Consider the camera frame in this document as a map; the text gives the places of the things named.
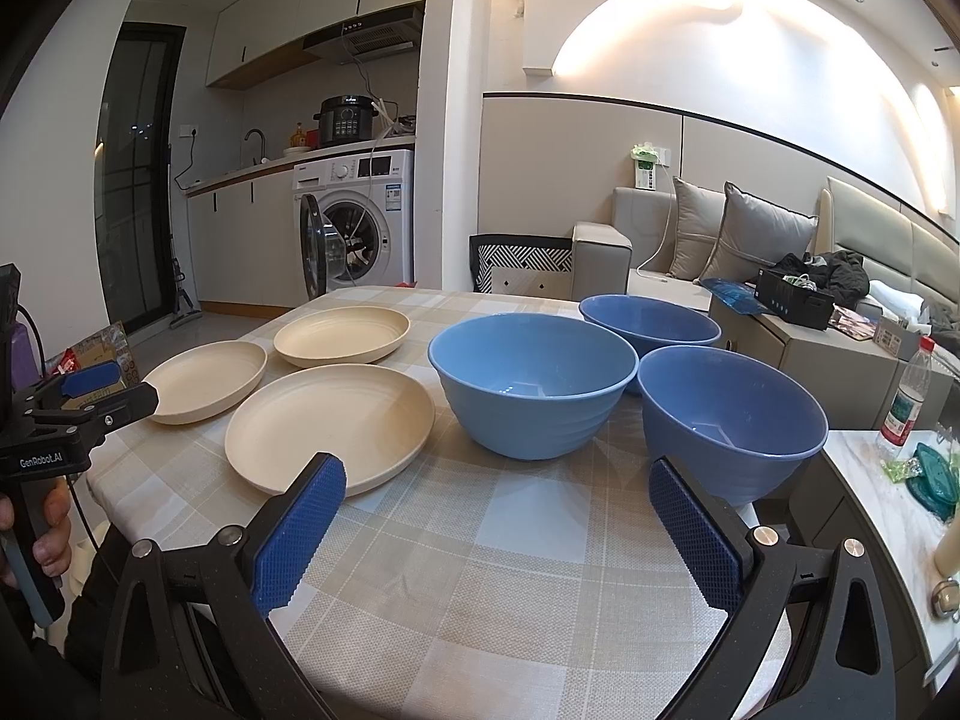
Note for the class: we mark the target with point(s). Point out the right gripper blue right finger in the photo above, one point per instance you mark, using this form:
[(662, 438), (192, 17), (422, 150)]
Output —
[(710, 537)]

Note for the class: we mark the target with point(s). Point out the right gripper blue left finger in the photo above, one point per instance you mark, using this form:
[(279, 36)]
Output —
[(287, 531)]

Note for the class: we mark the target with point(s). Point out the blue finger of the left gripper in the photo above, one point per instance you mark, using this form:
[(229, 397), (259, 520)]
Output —
[(89, 380)]

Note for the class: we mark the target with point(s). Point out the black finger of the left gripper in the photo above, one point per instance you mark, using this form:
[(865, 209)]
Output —
[(125, 407)]

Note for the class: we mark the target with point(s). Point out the blue bowl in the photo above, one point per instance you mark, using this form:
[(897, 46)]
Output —
[(740, 426), (530, 386), (622, 329)]

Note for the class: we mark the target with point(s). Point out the large beige plate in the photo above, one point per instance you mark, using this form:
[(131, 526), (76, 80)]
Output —
[(373, 419)]

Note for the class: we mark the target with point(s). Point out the blue bowl back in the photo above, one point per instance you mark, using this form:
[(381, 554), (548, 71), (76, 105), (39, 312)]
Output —
[(622, 329)]

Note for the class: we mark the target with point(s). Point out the black kitchen faucet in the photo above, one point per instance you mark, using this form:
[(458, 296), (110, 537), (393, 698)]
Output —
[(256, 140)]

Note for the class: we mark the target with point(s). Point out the person's left hand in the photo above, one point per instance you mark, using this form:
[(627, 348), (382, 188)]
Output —
[(52, 550)]

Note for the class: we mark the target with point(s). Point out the cardboard box on floor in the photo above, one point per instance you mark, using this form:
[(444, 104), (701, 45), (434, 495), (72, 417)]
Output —
[(108, 345)]

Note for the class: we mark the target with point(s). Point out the clear plastic water bottle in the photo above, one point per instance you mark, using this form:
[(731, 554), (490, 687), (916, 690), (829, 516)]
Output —
[(907, 401)]

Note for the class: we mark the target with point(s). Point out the black rectangular box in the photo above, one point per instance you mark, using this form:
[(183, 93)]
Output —
[(800, 305)]

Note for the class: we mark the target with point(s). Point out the white washing machine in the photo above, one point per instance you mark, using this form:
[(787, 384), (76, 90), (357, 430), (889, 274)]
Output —
[(354, 219)]

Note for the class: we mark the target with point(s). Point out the grey sofa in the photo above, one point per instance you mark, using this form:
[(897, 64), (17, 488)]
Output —
[(659, 243)]

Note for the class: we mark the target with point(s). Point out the black clothes pile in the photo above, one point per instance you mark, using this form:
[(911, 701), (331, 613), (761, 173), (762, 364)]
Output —
[(839, 274)]

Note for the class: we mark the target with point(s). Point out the grey cushion right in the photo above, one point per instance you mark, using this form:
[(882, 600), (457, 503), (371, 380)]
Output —
[(754, 235)]

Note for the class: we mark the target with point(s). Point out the grey cushion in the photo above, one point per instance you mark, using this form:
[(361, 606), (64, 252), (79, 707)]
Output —
[(754, 235), (698, 218)]

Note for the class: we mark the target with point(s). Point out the grey cushion left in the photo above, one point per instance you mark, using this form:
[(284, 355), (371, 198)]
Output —
[(698, 218)]

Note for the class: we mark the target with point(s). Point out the black pressure cooker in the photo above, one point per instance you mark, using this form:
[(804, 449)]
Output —
[(345, 119)]

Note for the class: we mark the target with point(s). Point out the black patterned chair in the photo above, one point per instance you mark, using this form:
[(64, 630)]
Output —
[(522, 265)]

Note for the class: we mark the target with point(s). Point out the white wall calendar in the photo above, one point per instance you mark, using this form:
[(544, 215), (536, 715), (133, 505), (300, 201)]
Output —
[(645, 159)]

